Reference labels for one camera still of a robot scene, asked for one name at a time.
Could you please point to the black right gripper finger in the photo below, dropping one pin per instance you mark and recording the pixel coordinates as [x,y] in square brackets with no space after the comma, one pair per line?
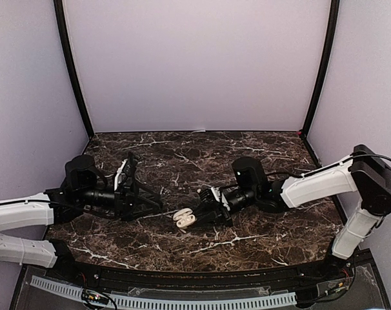
[206,222]
[200,211]

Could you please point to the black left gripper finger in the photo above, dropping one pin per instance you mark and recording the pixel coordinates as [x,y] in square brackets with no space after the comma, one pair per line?
[133,211]
[143,194]

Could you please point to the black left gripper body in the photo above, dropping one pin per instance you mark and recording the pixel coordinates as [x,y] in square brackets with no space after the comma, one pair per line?
[119,203]

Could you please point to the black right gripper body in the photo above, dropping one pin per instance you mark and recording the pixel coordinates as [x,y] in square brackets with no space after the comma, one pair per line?
[225,217]

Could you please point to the white earbud charging case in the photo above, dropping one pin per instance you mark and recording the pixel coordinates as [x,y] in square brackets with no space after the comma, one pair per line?
[184,218]

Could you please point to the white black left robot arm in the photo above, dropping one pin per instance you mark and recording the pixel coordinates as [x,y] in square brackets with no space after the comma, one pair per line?
[84,190]

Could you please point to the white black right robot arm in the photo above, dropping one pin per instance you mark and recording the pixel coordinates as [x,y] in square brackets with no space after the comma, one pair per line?
[363,172]

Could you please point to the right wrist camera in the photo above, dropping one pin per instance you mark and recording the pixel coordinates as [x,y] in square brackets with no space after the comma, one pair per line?
[213,196]

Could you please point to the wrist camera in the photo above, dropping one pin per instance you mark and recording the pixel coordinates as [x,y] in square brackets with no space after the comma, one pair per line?
[213,196]
[125,175]

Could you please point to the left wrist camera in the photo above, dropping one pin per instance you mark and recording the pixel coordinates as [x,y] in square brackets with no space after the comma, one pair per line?
[125,175]

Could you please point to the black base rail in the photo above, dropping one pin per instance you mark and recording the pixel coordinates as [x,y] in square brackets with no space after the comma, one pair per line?
[295,275]

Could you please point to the grey slotted cable duct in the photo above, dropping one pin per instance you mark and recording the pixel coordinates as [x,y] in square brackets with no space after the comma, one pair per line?
[141,298]

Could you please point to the black frame post left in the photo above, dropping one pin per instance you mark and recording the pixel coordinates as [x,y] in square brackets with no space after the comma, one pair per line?
[70,66]

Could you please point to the black frame post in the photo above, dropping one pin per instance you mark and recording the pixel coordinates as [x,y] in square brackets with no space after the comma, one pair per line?
[323,67]
[70,66]

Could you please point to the black frame post right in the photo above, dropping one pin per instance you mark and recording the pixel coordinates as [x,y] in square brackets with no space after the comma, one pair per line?
[323,67]

